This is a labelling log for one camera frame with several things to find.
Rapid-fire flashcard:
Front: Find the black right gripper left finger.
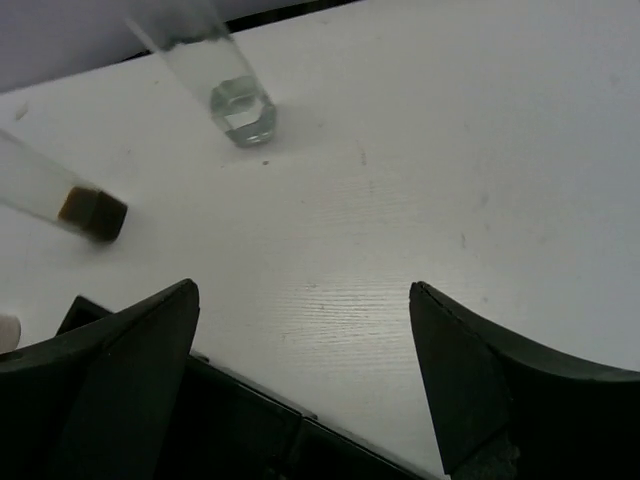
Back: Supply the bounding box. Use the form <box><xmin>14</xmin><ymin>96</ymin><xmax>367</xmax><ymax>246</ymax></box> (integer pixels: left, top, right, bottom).
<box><xmin>1</xmin><ymin>279</ymin><xmax>200</xmax><ymax>479</ymax></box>

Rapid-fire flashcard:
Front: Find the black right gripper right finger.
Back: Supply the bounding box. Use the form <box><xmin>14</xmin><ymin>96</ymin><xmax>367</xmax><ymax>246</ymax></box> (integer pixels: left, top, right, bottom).
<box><xmin>409</xmin><ymin>282</ymin><xmax>639</xmax><ymax>479</ymax></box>

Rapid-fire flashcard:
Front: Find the glass bottle with dark sauce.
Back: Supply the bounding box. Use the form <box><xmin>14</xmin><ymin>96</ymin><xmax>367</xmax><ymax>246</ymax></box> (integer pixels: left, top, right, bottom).
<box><xmin>1</xmin><ymin>131</ymin><xmax>128</xmax><ymax>244</ymax></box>

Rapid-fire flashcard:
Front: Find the clear glass oil bottle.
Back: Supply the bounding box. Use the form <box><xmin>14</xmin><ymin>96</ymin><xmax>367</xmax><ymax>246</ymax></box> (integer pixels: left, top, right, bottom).
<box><xmin>124</xmin><ymin>1</ymin><xmax>277</xmax><ymax>148</ymax></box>

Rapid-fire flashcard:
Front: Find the black three-compartment tray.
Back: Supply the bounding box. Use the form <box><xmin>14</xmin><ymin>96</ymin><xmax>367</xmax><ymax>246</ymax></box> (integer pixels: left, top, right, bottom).
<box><xmin>54</xmin><ymin>297</ymin><xmax>417</xmax><ymax>479</ymax></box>

